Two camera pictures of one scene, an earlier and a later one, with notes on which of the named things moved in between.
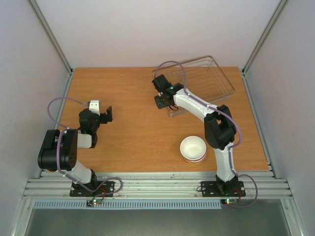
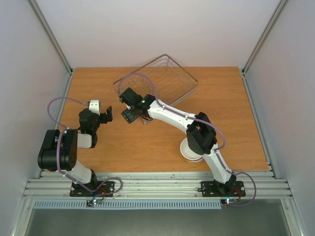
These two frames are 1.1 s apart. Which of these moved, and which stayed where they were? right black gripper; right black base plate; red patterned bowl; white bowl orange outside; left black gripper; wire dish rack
Moved: wire dish rack; right black gripper
Stayed: white bowl orange outside; red patterned bowl; right black base plate; left black gripper
